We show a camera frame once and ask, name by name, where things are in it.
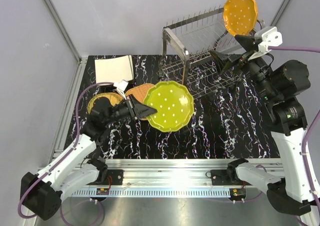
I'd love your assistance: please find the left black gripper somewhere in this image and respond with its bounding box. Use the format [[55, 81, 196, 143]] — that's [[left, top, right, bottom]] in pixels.
[[104, 94, 157, 126]]

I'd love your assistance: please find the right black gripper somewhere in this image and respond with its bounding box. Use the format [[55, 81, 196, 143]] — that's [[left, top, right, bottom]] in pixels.
[[210, 34, 279, 102]]

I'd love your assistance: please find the orange scalloped plate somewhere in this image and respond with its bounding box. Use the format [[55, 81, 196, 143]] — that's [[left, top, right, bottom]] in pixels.
[[223, 0, 258, 36]]

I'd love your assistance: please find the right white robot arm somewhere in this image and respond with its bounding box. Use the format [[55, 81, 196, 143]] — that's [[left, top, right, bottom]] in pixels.
[[210, 35, 320, 216]]

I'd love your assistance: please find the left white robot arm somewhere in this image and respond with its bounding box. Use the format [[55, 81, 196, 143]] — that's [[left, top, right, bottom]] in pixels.
[[18, 95, 157, 221]]

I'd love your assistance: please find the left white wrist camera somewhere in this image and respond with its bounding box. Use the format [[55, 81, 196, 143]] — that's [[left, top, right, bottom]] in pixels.
[[113, 80, 129, 100]]

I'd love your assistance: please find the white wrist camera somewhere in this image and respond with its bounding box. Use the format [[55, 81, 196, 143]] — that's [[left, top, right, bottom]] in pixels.
[[113, 80, 129, 100], [248, 26, 283, 61]]

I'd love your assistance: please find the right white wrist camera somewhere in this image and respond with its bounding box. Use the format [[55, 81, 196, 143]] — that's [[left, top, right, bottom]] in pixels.
[[248, 26, 283, 61]]

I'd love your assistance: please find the steel wire dish rack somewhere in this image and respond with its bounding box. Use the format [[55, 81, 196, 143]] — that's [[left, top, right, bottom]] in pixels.
[[157, 6, 266, 102]]

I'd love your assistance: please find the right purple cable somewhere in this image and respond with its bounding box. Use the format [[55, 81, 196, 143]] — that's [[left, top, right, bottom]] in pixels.
[[267, 45, 320, 226]]

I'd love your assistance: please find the aluminium mounting rail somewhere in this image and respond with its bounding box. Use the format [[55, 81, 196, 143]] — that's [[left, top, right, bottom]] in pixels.
[[33, 159, 305, 188]]

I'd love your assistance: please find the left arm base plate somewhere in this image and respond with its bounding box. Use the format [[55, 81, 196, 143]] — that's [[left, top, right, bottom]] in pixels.
[[100, 170, 124, 186]]

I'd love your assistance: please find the slotted cable duct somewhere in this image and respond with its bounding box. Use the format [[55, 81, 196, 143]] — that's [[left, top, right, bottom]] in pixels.
[[71, 187, 231, 198]]

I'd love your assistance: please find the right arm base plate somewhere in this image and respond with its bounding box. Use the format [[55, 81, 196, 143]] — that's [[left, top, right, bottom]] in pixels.
[[205, 169, 251, 186]]

